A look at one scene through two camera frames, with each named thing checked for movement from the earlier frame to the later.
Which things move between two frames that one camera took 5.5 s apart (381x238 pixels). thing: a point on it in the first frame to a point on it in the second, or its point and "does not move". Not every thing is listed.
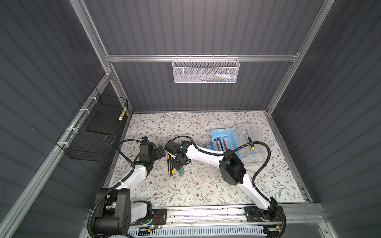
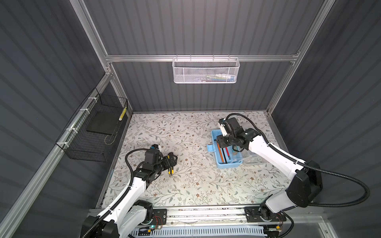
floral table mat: [201, 182] does not move
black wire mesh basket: [92, 133] does not move
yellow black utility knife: [170, 168] does not move
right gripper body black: [177, 163] to [225, 141]
